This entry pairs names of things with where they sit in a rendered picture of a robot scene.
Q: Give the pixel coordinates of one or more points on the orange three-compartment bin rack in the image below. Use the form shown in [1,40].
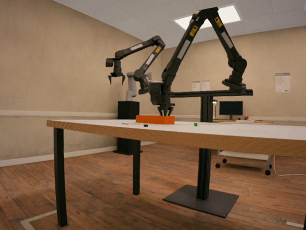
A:
[155,119]

